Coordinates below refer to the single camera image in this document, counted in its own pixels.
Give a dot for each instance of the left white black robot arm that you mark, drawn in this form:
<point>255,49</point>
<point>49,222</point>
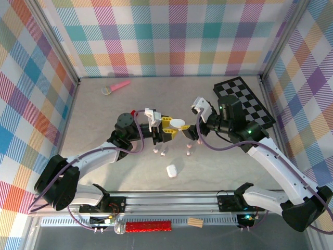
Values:
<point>91,156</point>

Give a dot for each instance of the white square charging case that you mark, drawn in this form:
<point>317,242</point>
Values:
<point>171,172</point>

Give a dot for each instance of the small wooden piece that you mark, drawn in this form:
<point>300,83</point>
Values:
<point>195,222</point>

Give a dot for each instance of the small controller board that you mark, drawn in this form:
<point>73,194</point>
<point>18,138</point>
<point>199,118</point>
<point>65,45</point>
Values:
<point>245,217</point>
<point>101,220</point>

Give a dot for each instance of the small red block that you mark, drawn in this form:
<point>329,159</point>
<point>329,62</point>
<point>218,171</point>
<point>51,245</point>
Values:
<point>133,112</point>

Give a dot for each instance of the aluminium frame post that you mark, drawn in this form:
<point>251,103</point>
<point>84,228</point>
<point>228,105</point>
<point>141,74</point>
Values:
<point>53,39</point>
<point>283,39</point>

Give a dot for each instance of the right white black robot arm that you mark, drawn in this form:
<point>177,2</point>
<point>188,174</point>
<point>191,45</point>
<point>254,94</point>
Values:
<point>273,161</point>

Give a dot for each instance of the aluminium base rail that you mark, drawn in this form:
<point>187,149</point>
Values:
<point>169,201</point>

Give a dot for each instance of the red glitter microphone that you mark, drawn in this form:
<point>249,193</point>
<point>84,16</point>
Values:
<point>148,226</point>

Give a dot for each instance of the black grey chessboard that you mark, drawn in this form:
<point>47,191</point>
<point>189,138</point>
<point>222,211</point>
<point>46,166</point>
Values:
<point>234,87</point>

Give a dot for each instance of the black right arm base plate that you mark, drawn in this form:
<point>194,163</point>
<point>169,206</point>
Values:
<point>226,201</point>

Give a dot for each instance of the aluminium side rail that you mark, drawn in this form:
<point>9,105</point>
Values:
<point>270,104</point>
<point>67,117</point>

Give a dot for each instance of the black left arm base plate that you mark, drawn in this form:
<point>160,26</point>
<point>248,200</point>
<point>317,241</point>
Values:
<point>117,203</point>

